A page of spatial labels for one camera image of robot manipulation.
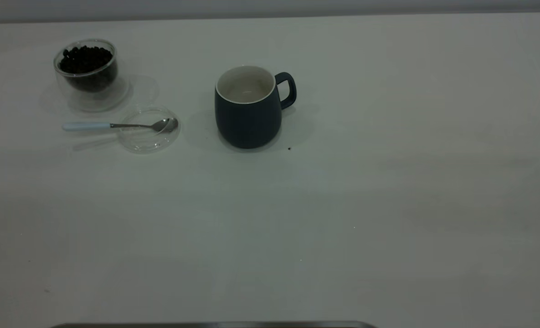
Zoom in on dark grey ceramic mug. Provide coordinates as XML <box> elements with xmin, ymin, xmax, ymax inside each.
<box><xmin>214</xmin><ymin>65</ymin><xmax>297</xmax><ymax>149</ymax></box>

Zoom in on metal spoon pale blue handle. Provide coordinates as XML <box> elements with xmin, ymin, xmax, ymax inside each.
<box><xmin>62</xmin><ymin>118</ymin><xmax>179</xmax><ymax>133</ymax></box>

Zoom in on double-walled glass cup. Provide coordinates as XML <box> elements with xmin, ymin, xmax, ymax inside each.
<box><xmin>53</xmin><ymin>38</ymin><xmax>129</xmax><ymax>113</ymax></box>

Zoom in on dark coffee beans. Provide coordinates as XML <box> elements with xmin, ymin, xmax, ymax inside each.
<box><xmin>59</xmin><ymin>45</ymin><xmax>114</xmax><ymax>92</ymax></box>

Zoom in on clear glass saucer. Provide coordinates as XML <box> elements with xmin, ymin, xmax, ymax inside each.
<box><xmin>116</xmin><ymin>105</ymin><xmax>181</xmax><ymax>154</ymax></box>

